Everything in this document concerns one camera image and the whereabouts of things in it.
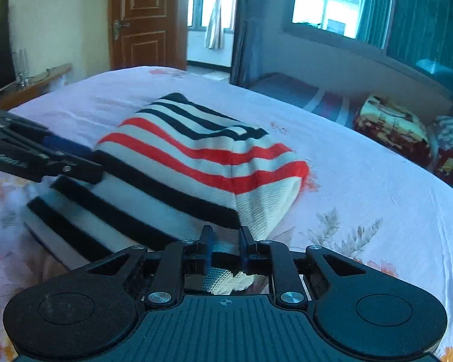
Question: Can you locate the striped pillow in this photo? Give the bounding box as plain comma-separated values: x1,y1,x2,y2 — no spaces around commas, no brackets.
432,116,453,151

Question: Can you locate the window with frame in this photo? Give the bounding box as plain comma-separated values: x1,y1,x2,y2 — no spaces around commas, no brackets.
282,0,453,95

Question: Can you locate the striped red black white sweater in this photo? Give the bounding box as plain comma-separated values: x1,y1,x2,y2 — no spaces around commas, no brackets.
22,91,312,297

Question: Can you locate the wooden side table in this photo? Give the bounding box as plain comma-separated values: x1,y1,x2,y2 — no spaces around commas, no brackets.
0,63,72,110

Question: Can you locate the white floral bed sheet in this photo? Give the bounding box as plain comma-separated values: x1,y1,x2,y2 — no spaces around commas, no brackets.
0,67,453,361

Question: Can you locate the brown wooden door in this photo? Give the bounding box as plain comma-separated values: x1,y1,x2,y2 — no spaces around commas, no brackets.
108,0,188,70

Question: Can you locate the folded printed blanket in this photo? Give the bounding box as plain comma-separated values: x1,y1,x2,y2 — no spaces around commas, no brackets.
353,94,432,167

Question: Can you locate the white sheer balcony curtain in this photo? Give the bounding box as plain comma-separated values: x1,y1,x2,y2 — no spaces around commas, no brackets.
204,0,223,50

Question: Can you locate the blue window curtain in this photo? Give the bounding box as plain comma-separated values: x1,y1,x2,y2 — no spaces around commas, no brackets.
230,0,285,88

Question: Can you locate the teal right window curtain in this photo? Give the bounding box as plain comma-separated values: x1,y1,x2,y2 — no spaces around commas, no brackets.
356,0,395,50

